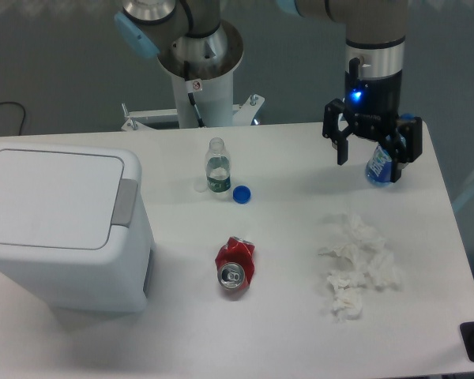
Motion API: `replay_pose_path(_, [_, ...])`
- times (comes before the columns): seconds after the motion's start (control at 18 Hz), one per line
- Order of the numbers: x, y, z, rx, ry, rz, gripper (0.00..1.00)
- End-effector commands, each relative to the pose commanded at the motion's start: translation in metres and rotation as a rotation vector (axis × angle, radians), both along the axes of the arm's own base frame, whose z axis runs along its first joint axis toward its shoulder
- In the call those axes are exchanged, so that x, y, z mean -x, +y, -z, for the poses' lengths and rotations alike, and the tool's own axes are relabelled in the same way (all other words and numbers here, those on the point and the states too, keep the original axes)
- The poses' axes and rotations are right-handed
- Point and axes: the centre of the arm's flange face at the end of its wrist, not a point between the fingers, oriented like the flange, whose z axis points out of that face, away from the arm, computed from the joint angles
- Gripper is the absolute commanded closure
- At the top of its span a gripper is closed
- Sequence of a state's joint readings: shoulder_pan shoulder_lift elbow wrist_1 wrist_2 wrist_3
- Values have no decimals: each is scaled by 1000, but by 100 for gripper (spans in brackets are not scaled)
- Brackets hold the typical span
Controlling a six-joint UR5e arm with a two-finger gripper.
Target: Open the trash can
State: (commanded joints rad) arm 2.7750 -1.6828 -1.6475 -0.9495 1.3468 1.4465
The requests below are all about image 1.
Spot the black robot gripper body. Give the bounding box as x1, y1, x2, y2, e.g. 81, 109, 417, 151
343, 71, 402, 142

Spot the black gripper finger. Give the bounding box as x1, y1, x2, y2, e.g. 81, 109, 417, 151
382, 114, 423, 183
322, 99, 355, 165

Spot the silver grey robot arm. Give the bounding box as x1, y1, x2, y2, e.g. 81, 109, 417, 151
114, 1, 423, 182

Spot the clear open plastic bottle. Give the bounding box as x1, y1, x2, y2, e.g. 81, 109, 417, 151
205, 137, 231, 199

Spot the crushed red soda can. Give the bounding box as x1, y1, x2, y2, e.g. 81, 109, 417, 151
215, 236, 255, 291

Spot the white plastic trash can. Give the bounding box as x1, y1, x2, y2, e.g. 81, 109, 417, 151
0, 142, 154, 313

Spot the blue labelled water bottle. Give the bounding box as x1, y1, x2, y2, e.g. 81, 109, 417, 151
365, 113, 414, 187

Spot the crumpled white tissue paper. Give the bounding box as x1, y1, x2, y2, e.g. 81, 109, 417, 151
318, 213, 402, 322

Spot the blue bottle cap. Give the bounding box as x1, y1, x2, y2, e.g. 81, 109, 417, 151
232, 185, 251, 205

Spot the white bottle cap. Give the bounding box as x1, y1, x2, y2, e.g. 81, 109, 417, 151
194, 182, 207, 193

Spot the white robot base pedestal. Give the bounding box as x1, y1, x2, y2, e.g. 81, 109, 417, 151
122, 21, 265, 130

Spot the black cable on pedestal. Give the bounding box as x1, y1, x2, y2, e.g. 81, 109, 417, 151
183, 61, 205, 128

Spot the black cable on floor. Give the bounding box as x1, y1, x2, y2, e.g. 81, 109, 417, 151
0, 101, 27, 135

